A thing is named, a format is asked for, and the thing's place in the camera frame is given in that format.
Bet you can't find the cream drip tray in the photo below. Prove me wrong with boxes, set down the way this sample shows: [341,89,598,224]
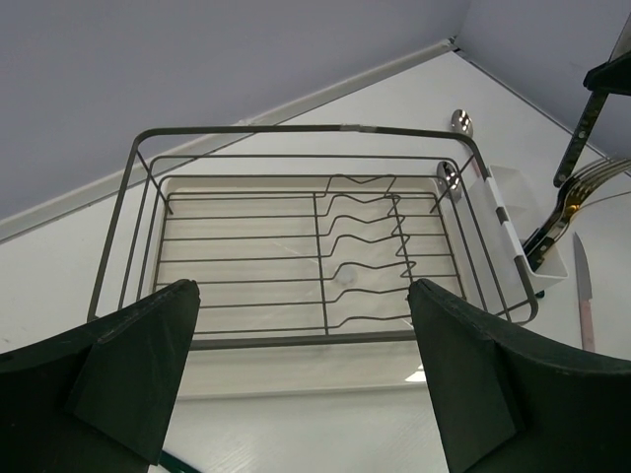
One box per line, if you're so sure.
[153,174,464,399]

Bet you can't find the silver spoon teal handle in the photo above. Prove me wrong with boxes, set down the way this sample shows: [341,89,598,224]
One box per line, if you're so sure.
[436,161,462,202]

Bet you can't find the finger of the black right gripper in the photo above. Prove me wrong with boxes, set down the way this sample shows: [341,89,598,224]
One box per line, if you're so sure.
[583,51,631,96]

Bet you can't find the gold knife green handle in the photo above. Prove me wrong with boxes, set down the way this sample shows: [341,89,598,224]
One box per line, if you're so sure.
[158,437,202,473]

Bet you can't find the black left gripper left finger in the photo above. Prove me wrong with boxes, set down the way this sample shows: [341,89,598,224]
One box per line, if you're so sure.
[1,279,199,472]

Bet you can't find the white cutlery holder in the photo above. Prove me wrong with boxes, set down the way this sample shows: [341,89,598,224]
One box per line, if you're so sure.
[488,166,568,293]

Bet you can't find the silver knife pink handle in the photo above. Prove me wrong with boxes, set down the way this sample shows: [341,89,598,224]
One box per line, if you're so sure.
[573,233,596,352]

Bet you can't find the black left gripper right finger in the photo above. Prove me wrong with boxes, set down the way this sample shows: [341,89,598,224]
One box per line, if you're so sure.
[407,279,630,472]

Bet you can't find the silver spoon pink handle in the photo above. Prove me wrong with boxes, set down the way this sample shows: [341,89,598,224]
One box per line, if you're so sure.
[451,108,473,137]

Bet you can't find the silver fork teal handle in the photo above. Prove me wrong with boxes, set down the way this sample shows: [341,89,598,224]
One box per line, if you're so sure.
[523,158,630,271]

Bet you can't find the grey wire dish rack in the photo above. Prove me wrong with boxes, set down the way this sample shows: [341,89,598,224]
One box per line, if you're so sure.
[118,126,538,350]

